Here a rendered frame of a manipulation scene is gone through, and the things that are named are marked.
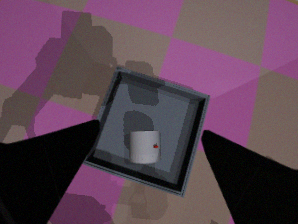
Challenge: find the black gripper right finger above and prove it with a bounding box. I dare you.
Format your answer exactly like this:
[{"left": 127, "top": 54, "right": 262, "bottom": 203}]
[{"left": 201, "top": 130, "right": 298, "bottom": 224}]

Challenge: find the grey square tray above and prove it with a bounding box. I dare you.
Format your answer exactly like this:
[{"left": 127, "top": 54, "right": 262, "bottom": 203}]
[{"left": 83, "top": 66, "right": 210, "bottom": 198}]

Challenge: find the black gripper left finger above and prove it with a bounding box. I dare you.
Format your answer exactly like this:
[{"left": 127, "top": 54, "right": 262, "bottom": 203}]
[{"left": 0, "top": 120, "right": 100, "bottom": 224}]

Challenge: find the grey cylinder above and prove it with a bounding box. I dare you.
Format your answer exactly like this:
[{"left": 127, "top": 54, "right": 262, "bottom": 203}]
[{"left": 129, "top": 130, "right": 161, "bottom": 164}]

